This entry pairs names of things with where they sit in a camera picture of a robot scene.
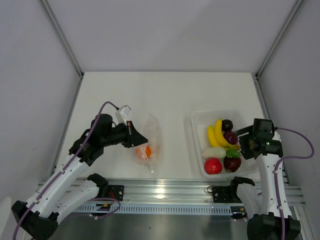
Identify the right aluminium frame post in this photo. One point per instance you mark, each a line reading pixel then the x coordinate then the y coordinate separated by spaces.
pixel 283 31

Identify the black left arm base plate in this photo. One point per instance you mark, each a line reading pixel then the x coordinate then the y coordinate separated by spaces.
pixel 116 192

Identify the left aluminium frame post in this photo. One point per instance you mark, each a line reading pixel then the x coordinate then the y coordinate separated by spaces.
pixel 52 19

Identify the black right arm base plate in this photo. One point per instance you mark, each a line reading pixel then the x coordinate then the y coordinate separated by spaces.
pixel 223 194

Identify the dark red toy apple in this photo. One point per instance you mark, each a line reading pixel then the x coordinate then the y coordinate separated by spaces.
pixel 232 161

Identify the clear zip top bag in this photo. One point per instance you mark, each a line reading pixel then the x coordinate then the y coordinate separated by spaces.
pixel 152 130

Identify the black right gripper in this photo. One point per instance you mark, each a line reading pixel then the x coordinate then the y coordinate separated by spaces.
pixel 246 152

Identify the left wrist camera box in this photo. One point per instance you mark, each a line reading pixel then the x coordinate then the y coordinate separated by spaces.
pixel 122 113

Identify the red toy tomato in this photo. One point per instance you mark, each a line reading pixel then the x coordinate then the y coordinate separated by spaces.
pixel 213 166

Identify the dark purple toy plum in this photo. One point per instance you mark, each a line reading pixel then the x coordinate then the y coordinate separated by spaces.
pixel 227 125

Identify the yellow toy banana bunch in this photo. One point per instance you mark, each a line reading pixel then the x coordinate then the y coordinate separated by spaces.
pixel 216 139

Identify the silver aluminium front rail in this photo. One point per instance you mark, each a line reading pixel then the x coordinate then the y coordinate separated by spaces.
pixel 167 191

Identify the aluminium frame post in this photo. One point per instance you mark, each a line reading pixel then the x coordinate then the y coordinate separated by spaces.
pixel 52 19
pixel 283 31

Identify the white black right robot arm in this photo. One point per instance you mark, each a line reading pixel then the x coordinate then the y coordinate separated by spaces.
pixel 269 215

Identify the white toy radish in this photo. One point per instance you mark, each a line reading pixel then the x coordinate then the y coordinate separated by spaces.
pixel 214 152

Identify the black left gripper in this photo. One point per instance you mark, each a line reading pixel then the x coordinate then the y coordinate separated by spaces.
pixel 133 138

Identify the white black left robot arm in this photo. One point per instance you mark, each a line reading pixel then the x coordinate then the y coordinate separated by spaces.
pixel 41 214

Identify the white perforated plastic basket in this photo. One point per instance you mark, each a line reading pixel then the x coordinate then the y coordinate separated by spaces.
pixel 203 129

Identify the orange toy orange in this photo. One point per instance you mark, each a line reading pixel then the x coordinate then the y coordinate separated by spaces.
pixel 143 151

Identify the white slotted cable duct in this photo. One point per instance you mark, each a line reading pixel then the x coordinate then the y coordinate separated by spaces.
pixel 164 209

